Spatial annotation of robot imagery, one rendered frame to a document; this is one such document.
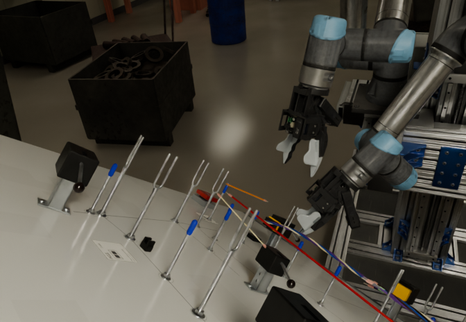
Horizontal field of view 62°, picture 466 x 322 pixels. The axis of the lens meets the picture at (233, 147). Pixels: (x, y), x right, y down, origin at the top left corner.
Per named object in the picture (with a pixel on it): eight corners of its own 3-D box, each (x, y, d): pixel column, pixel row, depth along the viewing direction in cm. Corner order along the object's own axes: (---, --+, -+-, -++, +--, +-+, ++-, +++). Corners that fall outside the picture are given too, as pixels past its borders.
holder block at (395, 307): (408, 323, 101) (425, 290, 101) (395, 325, 92) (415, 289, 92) (391, 312, 104) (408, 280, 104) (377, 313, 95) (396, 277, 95)
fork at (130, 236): (131, 235, 60) (174, 154, 60) (137, 241, 59) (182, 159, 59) (121, 234, 58) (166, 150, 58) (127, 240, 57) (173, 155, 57)
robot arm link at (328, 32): (351, 21, 87) (347, 18, 79) (339, 69, 90) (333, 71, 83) (317, 14, 89) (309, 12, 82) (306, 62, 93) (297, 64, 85)
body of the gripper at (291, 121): (276, 132, 92) (287, 82, 88) (299, 130, 97) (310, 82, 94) (301, 143, 87) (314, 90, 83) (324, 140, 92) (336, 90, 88)
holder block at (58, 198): (37, 227, 46) (72, 160, 46) (37, 194, 56) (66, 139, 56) (74, 238, 49) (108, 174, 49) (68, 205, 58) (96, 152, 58)
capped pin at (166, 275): (170, 277, 52) (200, 221, 52) (170, 282, 51) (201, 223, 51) (160, 273, 52) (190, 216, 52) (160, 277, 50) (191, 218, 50)
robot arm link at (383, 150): (411, 154, 99) (394, 137, 95) (379, 184, 101) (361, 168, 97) (393, 139, 105) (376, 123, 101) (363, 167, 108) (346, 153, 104)
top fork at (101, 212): (95, 210, 62) (136, 132, 62) (105, 214, 63) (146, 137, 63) (96, 214, 61) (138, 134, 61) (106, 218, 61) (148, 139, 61)
